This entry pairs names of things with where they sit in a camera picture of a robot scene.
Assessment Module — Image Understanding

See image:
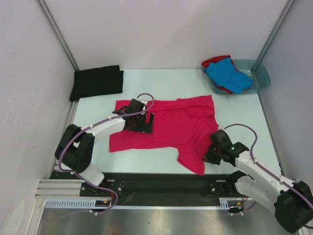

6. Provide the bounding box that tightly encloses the pink t shirt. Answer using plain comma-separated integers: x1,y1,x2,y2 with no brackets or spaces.
109,95,219,176

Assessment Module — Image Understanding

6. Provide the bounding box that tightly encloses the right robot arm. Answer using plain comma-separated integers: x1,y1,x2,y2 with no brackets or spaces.
204,130,313,234

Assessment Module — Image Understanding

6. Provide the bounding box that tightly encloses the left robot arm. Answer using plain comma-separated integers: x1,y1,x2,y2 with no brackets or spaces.
54,97,155,196

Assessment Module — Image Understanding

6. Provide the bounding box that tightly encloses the folded black t shirt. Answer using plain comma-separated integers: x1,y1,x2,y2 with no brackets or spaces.
69,65,124,102

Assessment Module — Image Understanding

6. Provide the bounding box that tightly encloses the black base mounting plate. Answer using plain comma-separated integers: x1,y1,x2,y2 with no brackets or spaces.
48,171,287,208

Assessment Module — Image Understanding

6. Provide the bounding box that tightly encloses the blue t shirt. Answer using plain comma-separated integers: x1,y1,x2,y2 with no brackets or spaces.
205,58,253,94

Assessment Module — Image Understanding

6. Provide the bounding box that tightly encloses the red t shirt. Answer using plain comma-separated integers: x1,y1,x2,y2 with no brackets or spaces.
201,55,233,94

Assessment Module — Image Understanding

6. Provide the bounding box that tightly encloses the teal plastic basin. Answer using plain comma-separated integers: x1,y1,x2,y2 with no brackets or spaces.
202,59,270,94

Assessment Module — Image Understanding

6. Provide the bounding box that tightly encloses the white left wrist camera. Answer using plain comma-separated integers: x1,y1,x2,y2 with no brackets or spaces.
139,99,148,106

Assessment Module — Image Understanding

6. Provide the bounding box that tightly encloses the aluminium front rail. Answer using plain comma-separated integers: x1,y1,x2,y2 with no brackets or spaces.
35,174,244,208

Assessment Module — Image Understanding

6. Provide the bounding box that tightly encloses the right aluminium corner post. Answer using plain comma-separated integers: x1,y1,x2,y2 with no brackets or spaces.
256,0,296,63

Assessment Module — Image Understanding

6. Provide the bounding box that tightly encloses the aluminium corner post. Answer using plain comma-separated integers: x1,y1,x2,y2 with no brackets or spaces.
256,0,296,63
35,0,80,71

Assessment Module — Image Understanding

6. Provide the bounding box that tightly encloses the left aluminium corner post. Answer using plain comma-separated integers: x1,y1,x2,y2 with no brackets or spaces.
35,0,80,71

